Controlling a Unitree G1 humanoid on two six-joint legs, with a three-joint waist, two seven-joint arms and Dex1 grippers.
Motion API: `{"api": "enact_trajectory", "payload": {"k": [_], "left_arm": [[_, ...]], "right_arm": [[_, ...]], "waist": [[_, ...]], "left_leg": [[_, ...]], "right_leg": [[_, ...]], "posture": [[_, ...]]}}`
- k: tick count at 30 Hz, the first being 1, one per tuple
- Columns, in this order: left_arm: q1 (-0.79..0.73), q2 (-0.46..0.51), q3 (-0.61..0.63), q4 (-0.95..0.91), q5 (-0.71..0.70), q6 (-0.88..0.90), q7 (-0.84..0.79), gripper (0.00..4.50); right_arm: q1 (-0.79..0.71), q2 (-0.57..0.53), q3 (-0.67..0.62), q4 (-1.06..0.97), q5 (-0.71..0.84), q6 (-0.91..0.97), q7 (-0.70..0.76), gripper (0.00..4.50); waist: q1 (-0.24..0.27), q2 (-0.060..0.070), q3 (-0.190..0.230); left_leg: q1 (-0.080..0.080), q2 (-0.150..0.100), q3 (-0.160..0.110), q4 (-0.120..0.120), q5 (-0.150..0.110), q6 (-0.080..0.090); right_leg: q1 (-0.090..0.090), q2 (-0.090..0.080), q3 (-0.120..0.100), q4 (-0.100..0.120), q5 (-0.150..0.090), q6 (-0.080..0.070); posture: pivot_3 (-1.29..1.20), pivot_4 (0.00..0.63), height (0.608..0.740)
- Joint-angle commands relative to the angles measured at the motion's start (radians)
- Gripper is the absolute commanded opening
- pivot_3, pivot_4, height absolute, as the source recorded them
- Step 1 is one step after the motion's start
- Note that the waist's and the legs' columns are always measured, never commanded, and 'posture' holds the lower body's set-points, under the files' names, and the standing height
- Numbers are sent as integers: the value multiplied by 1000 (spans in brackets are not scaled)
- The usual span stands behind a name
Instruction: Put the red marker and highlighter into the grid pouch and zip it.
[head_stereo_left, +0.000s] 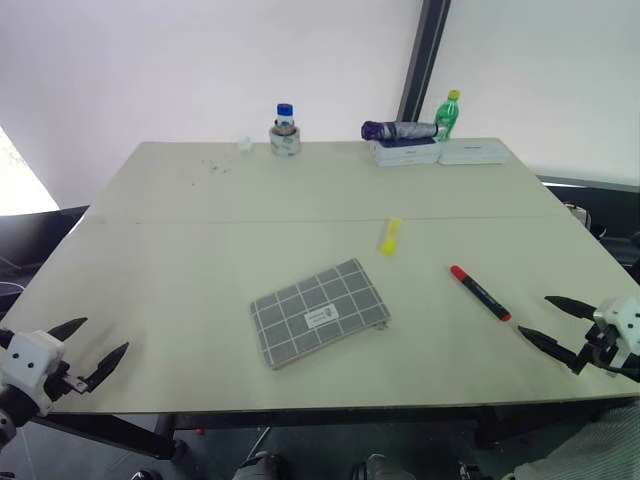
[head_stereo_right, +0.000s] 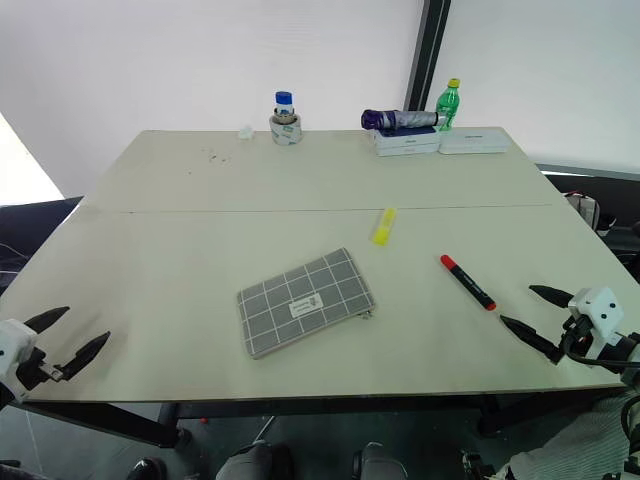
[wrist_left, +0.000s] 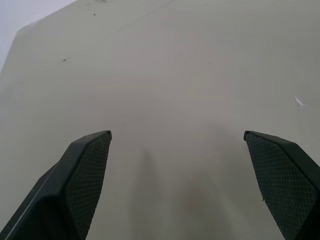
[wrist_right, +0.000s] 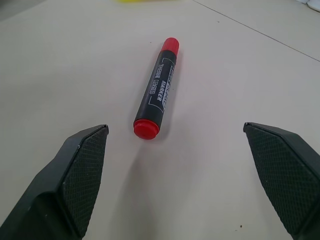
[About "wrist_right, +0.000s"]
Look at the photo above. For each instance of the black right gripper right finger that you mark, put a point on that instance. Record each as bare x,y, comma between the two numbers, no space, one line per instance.
282,175

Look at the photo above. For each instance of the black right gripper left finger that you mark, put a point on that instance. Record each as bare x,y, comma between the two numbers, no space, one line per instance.
75,180

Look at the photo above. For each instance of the yellow object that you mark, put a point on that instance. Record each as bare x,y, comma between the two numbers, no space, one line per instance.
128,1

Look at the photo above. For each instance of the black marker with red cap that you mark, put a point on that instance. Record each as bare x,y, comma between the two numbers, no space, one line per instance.
157,88

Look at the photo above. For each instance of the white object at table edge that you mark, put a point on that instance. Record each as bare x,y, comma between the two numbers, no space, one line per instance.
314,3

